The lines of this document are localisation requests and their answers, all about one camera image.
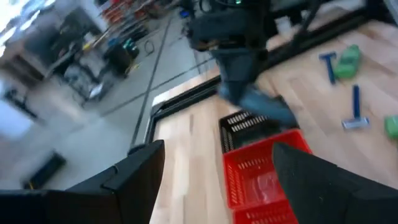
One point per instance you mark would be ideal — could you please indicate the red plastic basket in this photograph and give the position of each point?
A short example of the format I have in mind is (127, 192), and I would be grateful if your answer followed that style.
(248, 174)
(264, 216)

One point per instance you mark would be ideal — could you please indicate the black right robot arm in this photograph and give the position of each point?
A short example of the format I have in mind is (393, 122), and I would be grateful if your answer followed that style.
(230, 28)

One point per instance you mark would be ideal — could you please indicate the black flat floor object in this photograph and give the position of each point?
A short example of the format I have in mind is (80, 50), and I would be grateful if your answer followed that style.
(46, 171)

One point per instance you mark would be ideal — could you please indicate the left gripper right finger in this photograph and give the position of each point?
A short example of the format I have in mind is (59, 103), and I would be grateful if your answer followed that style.
(326, 199)

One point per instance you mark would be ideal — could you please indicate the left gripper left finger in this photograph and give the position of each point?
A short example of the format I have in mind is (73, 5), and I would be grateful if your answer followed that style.
(124, 193)

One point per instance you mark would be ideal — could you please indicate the black round bin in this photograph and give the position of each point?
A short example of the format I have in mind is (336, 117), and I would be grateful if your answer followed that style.
(119, 59)

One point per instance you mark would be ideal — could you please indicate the green travel bottle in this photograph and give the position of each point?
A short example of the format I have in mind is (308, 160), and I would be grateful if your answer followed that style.
(392, 127)
(347, 62)

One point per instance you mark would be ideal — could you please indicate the black aluminium table frame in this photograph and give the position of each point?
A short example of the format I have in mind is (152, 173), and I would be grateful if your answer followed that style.
(186, 95)

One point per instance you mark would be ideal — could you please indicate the blue disposable razor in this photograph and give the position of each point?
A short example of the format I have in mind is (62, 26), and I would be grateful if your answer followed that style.
(356, 102)
(331, 71)

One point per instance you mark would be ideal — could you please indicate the black plastic basket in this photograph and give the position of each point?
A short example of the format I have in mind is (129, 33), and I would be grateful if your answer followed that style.
(242, 137)

